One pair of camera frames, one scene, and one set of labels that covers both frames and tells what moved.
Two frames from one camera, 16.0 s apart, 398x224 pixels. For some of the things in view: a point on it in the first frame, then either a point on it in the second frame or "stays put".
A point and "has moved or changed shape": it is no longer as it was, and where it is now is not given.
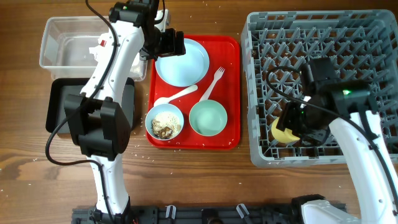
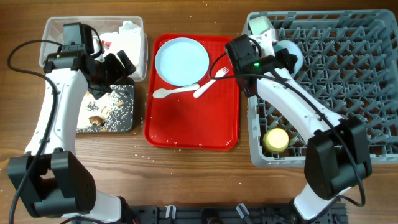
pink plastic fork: x=217 y=75 has moved or changed shape
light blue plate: x=185 y=70 stays put
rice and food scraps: x=166 y=125 has moved or changed shape
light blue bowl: x=164 y=122 → x=292 y=48
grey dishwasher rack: x=362 y=46 stays put
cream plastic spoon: x=166 y=100 has moved or changed shape
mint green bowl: x=208 y=117 → x=259 y=25
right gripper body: x=290 y=117 → x=275 y=61
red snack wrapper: x=103 y=43 stays put
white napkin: x=98 y=51 has moved or changed shape
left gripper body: x=164 y=43 → x=111 y=71
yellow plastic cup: x=285 y=136 → x=275 y=140
